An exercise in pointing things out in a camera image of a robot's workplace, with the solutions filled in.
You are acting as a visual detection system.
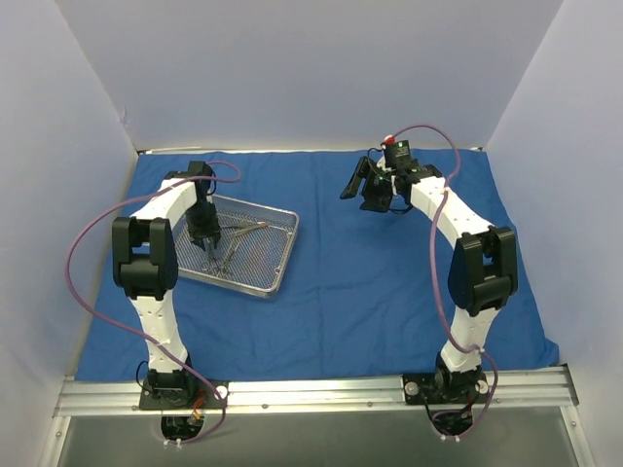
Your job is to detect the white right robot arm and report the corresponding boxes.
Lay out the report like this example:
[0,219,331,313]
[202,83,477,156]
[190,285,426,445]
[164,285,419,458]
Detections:
[340,136,518,402]

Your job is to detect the steel mesh instrument tray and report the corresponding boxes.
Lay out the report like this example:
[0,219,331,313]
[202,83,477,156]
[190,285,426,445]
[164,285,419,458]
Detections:
[173,196,299,298]

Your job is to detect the steel surgical scissors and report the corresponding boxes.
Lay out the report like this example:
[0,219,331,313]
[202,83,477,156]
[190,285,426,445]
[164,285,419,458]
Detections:
[200,240,239,275]

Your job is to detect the aluminium front rail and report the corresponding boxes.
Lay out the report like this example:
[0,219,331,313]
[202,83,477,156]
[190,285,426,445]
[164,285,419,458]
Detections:
[55,366,579,416]

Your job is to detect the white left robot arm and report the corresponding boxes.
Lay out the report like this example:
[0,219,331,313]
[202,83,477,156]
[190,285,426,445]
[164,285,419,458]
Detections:
[112,162,221,408]

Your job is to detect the steel surgical forceps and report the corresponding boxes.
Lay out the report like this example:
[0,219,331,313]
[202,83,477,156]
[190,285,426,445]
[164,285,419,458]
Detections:
[221,221,270,237]

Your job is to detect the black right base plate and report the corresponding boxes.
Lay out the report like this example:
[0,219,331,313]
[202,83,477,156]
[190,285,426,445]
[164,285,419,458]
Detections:
[402,373,490,406]

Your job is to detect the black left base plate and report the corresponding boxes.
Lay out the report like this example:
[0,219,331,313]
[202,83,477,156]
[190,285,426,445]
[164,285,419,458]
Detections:
[138,380,229,411]

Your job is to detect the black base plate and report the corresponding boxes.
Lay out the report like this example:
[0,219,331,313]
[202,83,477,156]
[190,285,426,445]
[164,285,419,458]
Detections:
[402,373,490,406]
[138,380,229,411]

